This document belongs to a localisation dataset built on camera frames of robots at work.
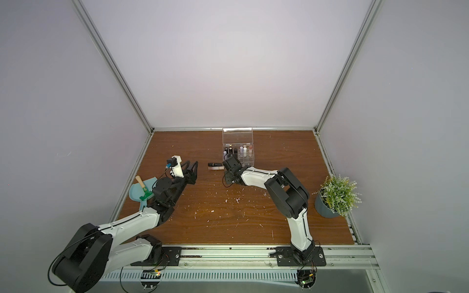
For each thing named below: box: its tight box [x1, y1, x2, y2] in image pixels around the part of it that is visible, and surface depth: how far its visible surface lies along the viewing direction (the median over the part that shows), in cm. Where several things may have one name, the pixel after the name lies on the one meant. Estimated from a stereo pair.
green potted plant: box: [311, 173, 363, 219], surface depth 75 cm
